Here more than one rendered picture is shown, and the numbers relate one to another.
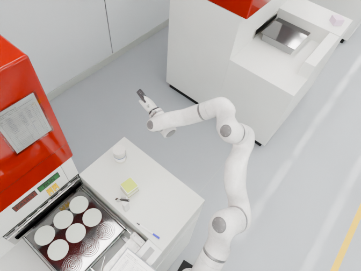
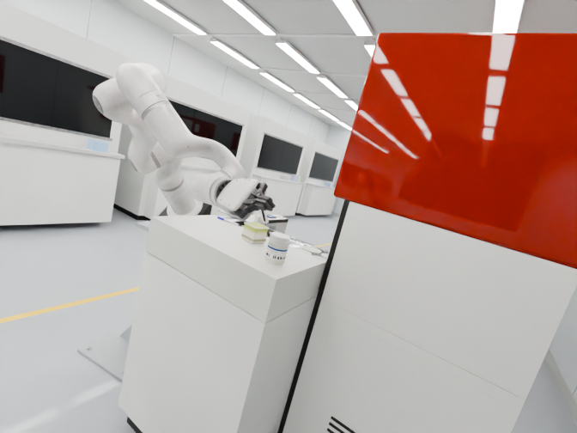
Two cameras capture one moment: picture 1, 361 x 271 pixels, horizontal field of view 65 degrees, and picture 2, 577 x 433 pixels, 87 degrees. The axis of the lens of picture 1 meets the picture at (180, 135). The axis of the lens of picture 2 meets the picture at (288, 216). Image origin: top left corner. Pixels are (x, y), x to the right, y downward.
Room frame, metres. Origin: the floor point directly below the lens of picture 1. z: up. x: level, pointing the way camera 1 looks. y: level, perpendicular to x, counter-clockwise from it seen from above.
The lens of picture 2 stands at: (1.82, 0.28, 1.31)
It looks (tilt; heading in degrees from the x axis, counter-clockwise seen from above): 10 degrees down; 177
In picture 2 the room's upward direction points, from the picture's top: 14 degrees clockwise
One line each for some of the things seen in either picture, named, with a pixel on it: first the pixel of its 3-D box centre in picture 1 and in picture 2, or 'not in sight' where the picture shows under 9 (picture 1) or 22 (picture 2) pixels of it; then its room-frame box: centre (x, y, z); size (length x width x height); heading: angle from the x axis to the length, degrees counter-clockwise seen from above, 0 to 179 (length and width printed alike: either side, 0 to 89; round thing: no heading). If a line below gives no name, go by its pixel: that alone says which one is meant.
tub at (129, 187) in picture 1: (129, 187); (254, 232); (0.62, 0.23, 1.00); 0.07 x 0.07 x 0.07; 48
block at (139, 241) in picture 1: (137, 239); not in sight; (0.39, 0.15, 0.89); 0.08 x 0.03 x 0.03; 57
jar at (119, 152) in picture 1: (120, 154); (277, 248); (0.81, 0.33, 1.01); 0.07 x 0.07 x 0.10
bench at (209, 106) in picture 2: not in sight; (189, 155); (-3.27, -1.25, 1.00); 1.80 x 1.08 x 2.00; 147
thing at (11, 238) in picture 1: (48, 209); not in sight; (0.48, 0.65, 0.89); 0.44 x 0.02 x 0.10; 147
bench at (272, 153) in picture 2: not in sight; (267, 170); (-5.10, -0.04, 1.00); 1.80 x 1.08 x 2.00; 147
